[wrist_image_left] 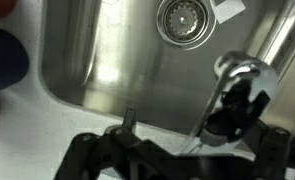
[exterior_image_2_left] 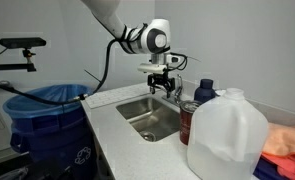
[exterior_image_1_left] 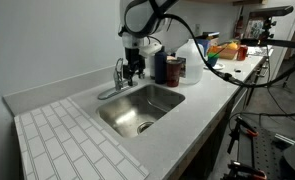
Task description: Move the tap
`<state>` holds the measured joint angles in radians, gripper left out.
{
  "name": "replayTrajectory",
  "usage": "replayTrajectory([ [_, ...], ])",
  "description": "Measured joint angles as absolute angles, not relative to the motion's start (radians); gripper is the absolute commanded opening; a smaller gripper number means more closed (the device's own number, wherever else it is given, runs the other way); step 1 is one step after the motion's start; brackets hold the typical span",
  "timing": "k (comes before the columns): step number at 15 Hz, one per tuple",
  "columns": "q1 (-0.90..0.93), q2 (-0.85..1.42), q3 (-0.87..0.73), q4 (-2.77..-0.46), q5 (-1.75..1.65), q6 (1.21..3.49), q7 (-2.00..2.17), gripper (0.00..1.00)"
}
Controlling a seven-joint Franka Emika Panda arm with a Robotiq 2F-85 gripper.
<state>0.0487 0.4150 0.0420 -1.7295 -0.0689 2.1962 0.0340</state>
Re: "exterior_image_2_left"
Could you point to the chrome sink tap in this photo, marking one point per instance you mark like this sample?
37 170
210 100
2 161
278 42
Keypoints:
178 90

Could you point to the coral red cloth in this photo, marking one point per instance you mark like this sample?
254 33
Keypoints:
293 165

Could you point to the orange towel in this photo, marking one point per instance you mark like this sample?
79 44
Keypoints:
285 138

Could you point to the blue recycling bin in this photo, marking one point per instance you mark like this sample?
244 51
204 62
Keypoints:
53 140

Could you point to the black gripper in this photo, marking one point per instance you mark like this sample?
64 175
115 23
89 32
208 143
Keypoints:
159 78

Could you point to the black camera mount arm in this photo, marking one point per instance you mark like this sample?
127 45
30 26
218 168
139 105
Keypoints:
10 67

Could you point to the metal sink drain strainer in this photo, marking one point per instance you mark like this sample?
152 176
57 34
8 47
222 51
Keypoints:
148 136

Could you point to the blue plastic bin liner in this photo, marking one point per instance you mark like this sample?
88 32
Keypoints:
53 95

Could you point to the white keyboard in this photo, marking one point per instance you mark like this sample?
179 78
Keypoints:
113 95

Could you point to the black stereo camera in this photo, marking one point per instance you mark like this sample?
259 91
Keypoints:
22 42

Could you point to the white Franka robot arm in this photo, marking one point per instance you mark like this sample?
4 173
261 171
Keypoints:
143 40

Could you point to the translucent plastic gallon jug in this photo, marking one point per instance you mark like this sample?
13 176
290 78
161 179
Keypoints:
227 133

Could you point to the dark blue cloth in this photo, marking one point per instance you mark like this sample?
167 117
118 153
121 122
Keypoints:
265 170

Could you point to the stainless steel sink basin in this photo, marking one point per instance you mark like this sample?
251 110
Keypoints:
153 115

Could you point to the brown red can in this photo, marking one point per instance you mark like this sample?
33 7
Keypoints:
186 123

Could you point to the navy blue water bottle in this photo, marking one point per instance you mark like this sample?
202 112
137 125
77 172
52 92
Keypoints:
204 93

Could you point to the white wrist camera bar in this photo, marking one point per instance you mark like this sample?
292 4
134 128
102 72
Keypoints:
152 68

